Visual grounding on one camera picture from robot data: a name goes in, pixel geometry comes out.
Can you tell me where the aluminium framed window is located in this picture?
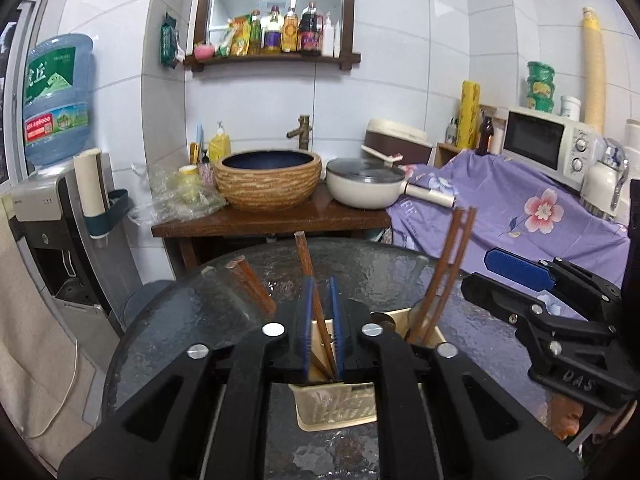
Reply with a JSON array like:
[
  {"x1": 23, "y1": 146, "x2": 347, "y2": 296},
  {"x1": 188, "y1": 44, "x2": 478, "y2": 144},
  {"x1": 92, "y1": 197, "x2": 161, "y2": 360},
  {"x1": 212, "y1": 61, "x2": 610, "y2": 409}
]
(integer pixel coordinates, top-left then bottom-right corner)
[{"x1": 0, "y1": 0, "x2": 51, "y2": 187}]

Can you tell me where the oil bottle purple label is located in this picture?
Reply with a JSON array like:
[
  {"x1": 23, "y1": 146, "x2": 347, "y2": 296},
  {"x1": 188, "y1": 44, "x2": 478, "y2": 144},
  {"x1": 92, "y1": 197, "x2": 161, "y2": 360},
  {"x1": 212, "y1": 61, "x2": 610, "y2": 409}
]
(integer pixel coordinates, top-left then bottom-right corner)
[{"x1": 262, "y1": 6, "x2": 284, "y2": 55}]

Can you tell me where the blue plastic utensil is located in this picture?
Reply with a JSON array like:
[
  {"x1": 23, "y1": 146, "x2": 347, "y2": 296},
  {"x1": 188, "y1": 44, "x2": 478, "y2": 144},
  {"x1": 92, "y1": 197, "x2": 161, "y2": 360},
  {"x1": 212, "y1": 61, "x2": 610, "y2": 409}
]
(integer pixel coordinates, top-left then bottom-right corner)
[{"x1": 189, "y1": 124, "x2": 207, "y2": 165}]

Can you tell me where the amber sauce bottle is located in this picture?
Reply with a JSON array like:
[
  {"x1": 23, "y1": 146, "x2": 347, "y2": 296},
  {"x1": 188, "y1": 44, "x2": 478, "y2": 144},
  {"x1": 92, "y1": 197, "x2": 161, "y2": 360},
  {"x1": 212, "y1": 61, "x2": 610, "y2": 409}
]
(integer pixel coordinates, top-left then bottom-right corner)
[{"x1": 281, "y1": 7, "x2": 300, "y2": 54}]

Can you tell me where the dark soy sauce bottle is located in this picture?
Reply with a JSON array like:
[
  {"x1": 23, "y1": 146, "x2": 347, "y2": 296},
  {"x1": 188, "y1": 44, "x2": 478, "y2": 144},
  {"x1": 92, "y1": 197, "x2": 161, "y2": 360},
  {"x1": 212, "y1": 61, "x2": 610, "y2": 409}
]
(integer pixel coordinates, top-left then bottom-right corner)
[{"x1": 297, "y1": 2, "x2": 324, "y2": 56}]

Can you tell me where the yellow wrap roll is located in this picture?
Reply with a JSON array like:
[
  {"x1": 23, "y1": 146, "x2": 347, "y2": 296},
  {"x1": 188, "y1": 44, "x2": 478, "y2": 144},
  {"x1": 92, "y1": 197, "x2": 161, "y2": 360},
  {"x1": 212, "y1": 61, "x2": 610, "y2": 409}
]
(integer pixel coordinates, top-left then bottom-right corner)
[{"x1": 460, "y1": 80, "x2": 482, "y2": 151}]

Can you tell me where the yellow plastic cup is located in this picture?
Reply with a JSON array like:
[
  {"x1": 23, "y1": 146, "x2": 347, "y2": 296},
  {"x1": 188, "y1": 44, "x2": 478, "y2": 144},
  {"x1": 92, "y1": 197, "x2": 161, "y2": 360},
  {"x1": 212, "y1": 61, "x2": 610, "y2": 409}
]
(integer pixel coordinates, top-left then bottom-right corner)
[{"x1": 177, "y1": 164, "x2": 201, "y2": 196}]

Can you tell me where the white rice paddle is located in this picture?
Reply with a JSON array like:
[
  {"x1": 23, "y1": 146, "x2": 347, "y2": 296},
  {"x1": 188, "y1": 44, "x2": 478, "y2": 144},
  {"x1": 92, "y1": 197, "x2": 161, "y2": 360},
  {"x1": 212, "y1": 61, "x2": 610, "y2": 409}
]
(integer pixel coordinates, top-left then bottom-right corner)
[{"x1": 361, "y1": 144, "x2": 404, "y2": 166}]

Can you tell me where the teal cup holder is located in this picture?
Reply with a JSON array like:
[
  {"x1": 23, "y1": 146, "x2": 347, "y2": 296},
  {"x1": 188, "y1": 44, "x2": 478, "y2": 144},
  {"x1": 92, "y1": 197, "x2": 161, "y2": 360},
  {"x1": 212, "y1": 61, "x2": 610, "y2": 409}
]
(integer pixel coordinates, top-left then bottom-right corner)
[{"x1": 85, "y1": 189, "x2": 134, "y2": 239}]

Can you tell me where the yellow soap pump bottle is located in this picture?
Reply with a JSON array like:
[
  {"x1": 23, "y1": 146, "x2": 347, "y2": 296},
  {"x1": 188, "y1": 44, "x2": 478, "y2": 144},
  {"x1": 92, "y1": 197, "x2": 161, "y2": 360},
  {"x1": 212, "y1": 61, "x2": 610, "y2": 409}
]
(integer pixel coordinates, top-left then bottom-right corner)
[{"x1": 207, "y1": 121, "x2": 232, "y2": 164}]

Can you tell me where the brown and cream rice cooker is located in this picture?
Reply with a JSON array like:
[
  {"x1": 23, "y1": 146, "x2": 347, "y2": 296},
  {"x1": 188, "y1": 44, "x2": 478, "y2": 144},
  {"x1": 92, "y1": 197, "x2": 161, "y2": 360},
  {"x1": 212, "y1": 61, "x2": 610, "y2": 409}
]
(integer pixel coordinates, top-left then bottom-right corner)
[{"x1": 362, "y1": 119, "x2": 434, "y2": 166}]

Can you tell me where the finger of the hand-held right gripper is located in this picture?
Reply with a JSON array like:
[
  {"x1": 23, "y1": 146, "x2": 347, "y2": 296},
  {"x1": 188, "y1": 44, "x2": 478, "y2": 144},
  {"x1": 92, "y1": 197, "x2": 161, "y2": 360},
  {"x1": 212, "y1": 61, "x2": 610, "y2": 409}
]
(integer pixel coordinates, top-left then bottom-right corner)
[
  {"x1": 460, "y1": 271, "x2": 548, "y2": 330},
  {"x1": 483, "y1": 246, "x2": 623, "y2": 312}
]

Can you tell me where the white paper cup stack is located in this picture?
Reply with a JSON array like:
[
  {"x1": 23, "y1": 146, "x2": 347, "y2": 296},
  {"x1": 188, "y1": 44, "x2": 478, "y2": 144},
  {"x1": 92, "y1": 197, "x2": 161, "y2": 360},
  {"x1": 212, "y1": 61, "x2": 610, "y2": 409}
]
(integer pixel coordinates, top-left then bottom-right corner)
[{"x1": 72, "y1": 149, "x2": 109, "y2": 216}]

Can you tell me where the white cylindrical container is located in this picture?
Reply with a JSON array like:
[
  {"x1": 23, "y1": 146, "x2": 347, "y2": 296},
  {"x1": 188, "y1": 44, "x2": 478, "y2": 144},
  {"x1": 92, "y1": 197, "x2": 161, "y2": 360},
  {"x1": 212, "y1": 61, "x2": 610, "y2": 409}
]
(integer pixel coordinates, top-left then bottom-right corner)
[{"x1": 625, "y1": 119, "x2": 640, "y2": 181}]

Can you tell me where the wooden counter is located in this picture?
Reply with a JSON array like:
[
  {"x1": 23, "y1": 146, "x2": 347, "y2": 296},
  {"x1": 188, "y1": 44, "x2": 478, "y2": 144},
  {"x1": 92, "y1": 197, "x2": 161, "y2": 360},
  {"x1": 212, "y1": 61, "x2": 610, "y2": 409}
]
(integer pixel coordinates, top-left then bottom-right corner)
[{"x1": 151, "y1": 199, "x2": 394, "y2": 272}]

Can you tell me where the beige rolled mat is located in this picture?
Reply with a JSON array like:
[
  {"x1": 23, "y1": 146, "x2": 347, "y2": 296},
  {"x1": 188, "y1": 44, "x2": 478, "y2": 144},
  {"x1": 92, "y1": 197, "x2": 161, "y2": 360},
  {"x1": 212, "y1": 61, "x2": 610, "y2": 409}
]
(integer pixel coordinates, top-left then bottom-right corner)
[{"x1": 581, "y1": 7, "x2": 607, "y2": 134}]

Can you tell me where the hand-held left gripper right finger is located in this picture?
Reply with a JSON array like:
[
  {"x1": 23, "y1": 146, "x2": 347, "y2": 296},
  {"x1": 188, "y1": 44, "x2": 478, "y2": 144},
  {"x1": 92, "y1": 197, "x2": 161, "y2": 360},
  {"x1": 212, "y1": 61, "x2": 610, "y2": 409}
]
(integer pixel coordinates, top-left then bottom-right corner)
[{"x1": 327, "y1": 276, "x2": 586, "y2": 480}]

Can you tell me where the cream plastic utensil holder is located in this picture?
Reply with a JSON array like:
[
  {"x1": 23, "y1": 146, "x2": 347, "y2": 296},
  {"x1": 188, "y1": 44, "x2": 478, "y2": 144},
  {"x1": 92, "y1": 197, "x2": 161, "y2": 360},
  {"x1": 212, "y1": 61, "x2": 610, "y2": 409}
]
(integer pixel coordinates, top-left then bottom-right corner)
[{"x1": 289, "y1": 307, "x2": 453, "y2": 432}]

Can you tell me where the cream pot with lid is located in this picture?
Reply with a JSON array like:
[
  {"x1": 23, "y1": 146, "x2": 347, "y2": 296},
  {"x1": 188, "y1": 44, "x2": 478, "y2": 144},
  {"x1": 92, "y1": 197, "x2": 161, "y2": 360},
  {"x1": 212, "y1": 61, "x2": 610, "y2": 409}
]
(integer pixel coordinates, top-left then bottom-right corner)
[{"x1": 326, "y1": 157, "x2": 457, "y2": 211}]

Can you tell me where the wooden shelf box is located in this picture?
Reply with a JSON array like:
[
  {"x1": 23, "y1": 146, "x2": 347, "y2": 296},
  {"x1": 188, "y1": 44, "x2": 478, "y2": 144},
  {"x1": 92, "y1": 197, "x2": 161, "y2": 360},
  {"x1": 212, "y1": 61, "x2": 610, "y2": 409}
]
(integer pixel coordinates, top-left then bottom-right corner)
[{"x1": 432, "y1": 142, "x2": 464, "y2": 169}]

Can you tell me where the person's right hand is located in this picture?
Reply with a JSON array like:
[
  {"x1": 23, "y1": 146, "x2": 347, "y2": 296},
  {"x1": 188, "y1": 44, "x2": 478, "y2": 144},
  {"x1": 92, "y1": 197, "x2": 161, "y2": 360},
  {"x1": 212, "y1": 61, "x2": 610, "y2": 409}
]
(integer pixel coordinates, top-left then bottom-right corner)
[{"x1": 550, "y1": 392, "x2": 586, "y2": 442}]

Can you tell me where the white kettle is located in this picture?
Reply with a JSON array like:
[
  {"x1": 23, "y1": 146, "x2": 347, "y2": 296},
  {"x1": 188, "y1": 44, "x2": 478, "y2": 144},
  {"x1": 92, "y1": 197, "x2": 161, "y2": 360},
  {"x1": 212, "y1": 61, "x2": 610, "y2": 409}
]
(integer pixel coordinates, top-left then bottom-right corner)
[{"x1": 580, "y1": 139, "x2": 630, "y2": 221}]

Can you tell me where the green yellow bottle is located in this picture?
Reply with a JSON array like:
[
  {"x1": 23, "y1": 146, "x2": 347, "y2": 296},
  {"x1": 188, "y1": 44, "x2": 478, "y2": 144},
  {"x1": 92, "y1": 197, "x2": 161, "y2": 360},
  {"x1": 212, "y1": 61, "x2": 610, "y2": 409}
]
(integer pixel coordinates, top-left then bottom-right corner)
[{"x1": 248, "y1": 9, "x2": 264, "y2": 55}]

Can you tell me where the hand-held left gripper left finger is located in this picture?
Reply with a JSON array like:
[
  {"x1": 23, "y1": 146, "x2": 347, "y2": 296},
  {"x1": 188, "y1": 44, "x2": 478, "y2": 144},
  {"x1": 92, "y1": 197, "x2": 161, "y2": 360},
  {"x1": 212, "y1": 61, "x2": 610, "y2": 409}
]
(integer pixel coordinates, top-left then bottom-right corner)
[{"x1": 57, "y1": 276, "x2": 317, "y2": 480}]

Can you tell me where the white cable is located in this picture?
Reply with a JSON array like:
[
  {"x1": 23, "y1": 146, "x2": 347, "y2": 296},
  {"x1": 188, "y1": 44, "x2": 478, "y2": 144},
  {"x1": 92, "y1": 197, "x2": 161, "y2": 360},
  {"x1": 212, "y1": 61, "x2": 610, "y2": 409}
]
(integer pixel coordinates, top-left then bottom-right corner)
[{"x1": 29, "y1": 339, "x2": 82, "y2": 437}]

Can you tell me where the brown glass bottle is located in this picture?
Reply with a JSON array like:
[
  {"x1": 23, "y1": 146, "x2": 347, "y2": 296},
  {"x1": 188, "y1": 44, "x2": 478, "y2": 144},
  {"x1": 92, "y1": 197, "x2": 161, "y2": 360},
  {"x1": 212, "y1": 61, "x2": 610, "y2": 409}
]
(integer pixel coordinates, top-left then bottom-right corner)
[{"x1": 475, "y1": 116, "x2": 495, "y2": 156}]

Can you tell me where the blue water jug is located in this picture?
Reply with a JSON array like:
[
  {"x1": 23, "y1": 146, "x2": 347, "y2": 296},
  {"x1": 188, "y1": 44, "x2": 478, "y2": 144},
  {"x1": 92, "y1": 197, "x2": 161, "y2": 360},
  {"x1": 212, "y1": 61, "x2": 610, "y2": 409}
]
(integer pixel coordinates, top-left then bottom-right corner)
[{"x1": 22, "y1": 34, "x2": 96, "y2": 169}]

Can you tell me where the yellow seasoning packet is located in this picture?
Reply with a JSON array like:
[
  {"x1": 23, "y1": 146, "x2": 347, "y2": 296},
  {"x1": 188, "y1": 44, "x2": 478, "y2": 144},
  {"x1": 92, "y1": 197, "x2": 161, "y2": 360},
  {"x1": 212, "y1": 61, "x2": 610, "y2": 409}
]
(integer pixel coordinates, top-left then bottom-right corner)
[{"x1": 229, "y1": 15, "x2": 251, "y2": 57}]

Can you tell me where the woven pattern wash basin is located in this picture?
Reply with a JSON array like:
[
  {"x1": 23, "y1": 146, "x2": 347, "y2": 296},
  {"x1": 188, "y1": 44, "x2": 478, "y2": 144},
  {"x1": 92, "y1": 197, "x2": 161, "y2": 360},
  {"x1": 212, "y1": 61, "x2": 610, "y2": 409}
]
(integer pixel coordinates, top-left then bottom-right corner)
[{"x1": 212, "y1": 149, "x2": 322, "y2": 211}]

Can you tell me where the green hanging packet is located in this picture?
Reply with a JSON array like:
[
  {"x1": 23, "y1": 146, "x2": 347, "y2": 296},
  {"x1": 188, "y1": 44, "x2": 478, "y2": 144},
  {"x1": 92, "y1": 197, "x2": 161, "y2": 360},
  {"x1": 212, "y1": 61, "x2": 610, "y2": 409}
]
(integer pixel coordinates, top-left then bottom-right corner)
[{"x1": 160, "y1": 12, "x2": 181, "y2": 67}]

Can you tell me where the white squeeze bottle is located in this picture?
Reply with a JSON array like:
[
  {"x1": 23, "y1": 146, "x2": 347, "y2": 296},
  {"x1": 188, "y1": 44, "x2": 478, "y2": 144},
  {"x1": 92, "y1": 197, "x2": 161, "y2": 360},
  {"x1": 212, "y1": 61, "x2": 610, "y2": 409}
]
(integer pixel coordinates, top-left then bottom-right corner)
[{"x1": 321, "y1": 11, "x2": 336, "y2": 58}]

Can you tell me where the clear plastic bag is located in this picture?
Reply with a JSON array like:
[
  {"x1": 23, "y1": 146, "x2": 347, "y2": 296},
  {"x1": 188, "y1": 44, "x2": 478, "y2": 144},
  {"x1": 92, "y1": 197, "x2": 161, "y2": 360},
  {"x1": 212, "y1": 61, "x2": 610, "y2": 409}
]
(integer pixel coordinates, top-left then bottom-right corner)
[{"x1": 129, "y1": 162, "x2": 229, "y2": 226}]

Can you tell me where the beige cloth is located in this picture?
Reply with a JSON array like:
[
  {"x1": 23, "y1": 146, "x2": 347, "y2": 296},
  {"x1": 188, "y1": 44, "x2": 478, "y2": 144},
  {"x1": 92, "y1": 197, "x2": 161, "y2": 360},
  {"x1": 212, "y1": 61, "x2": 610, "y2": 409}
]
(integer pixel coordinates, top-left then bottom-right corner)
[{"x1": 0, "y1": 200, "x2": 117, "y2": 457}]

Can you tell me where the white microwave oven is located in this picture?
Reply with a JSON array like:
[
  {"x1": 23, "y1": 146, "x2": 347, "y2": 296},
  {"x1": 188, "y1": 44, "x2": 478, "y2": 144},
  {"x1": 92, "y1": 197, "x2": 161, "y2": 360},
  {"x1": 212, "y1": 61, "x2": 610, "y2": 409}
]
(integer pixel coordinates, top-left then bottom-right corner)
[{"x1": 501, "y1": 106, "x2": 604, "y2": 189}]

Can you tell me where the bronze faucet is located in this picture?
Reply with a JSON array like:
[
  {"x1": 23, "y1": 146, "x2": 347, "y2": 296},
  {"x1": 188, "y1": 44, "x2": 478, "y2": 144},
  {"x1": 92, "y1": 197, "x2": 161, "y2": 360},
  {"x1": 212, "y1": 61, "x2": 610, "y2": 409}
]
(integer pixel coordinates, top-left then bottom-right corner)
[{"x1": 286, "y1": 115, "x2": 314, "y2": 151}]

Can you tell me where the purple floral cloth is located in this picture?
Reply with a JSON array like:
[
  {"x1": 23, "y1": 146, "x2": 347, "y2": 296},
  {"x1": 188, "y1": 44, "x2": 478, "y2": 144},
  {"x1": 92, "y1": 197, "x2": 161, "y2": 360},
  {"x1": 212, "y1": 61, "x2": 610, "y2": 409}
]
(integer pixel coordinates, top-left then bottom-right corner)
[{"x1": 387, "y1": 150, "x2": 632, "y2": 322}]

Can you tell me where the grey water dispenser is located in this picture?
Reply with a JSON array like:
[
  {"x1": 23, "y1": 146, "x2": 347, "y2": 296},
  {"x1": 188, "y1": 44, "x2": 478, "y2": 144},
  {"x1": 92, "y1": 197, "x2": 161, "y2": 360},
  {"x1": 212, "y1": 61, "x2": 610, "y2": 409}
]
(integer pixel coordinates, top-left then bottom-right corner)
[{"x1": 10, "y1": 170, "x2": 147, "y2": 332}]

